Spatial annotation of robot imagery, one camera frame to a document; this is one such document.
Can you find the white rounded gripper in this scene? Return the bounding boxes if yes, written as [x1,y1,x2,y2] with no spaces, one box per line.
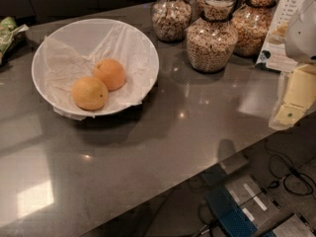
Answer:
[269,0,316,130]

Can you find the orange fruit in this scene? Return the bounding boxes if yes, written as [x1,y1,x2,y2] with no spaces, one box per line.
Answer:
[93,58,126,91]
[71,76,108,111]

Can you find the white round bowl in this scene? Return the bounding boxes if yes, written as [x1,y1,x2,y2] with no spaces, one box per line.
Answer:
[31,18,160,119]

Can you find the white paper bowl liner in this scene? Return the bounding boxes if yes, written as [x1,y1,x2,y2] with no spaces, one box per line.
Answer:
[42,23,153,121]

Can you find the right glass cereal jar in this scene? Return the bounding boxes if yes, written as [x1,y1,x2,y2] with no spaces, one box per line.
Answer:
[232,0,277,57]

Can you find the white allergen info sign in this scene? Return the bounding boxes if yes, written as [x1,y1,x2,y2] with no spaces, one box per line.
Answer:
[255,0,304,72]

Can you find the middle glass cereal jar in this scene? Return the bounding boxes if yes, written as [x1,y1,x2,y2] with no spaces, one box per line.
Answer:
[187,0,238,73]

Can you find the blue and grey floor box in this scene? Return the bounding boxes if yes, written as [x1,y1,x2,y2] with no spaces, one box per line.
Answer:
[205,175,316,237]

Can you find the left glass cereal jar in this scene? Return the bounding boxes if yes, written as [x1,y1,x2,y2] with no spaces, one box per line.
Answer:
[151,0,193,42]

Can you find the green snack packet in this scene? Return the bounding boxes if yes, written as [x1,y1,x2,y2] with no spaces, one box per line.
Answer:
[0,17,29,64]

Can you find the black floor cable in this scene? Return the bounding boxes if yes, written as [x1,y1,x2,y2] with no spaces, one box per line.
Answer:
[263,138,316,197]

